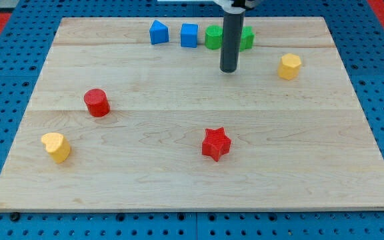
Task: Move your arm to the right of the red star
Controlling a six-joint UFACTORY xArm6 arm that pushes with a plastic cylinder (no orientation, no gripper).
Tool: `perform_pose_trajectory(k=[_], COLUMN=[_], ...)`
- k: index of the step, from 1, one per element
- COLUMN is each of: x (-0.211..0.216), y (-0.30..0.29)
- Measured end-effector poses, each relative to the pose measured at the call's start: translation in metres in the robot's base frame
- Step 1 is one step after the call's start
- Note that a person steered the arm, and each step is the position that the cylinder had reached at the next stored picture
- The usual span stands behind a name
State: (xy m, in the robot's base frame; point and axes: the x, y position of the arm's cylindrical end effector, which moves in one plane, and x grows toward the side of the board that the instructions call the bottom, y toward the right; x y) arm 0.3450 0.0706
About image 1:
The blue triangular prism block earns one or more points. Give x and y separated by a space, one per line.
159 33

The yellow heart block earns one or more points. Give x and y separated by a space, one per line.
57 146

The light wooden board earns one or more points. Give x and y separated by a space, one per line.
296 145

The red cylinder block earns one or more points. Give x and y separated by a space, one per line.
96 102

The red star block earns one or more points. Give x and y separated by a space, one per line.
215 144

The yellow hexagon block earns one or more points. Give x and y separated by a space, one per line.
289 66

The green cylinder block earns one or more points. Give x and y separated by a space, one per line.
213 37

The blue cube block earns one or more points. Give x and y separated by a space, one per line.
189 36

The green star block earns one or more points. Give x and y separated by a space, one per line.
247 38

